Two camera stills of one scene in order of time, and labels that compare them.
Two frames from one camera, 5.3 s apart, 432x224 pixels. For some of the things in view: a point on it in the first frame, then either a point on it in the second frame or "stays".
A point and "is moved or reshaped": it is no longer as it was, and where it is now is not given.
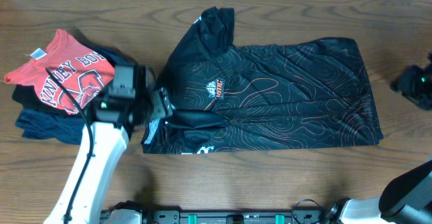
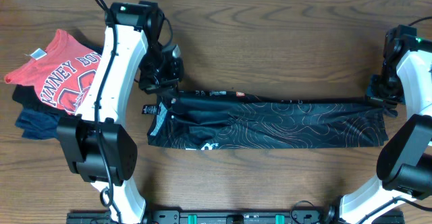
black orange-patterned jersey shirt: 229,97 is moved or reshaped
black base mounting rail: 130,213 stays
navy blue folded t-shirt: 39,124 stays
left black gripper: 162,106 to 168,86
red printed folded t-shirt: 69,75 stays
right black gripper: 403,81 to 372,93
